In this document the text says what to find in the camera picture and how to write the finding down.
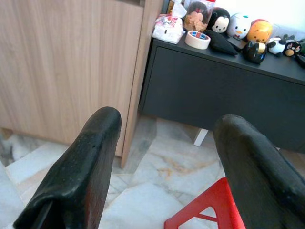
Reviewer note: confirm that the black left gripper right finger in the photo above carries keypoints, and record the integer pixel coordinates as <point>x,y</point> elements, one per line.
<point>257,179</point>

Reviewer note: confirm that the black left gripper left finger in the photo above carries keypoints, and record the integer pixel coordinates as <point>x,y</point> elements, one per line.
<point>78,171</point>

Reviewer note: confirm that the red plastic stool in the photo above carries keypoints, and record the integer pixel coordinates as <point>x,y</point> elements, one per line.
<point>214,195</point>

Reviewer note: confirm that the white console leg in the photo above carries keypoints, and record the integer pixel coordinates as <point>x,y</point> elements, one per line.
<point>200,137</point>

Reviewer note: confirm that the black low TV console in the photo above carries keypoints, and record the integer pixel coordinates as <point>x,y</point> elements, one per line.
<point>214,90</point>

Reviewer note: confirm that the light wooden cabinet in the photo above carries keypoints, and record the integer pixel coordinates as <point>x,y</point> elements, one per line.
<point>59,71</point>

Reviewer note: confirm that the small panda plush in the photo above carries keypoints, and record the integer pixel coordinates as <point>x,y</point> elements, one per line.
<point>276,46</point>

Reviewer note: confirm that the black bird plush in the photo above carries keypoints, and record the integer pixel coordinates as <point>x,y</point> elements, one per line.
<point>291,46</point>

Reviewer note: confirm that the black fabric pouch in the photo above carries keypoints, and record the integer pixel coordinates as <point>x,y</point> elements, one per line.
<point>220,43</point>

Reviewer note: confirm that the beige masking tape roll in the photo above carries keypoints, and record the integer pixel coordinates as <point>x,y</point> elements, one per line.
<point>197,45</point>

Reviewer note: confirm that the yellow Winnie Pooh plush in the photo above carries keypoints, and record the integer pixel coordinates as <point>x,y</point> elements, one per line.
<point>259,32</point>

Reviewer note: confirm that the white Donald Duck plush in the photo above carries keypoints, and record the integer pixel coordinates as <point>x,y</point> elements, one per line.
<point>239,25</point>

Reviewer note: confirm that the Mickey Mouse plush ball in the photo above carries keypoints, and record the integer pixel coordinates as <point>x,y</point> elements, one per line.
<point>219,22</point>

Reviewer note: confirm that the white pink tissue pack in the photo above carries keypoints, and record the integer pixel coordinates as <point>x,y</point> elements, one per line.
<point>166,28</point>

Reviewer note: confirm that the clear jar red lid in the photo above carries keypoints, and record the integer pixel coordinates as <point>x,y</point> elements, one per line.
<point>197,19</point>

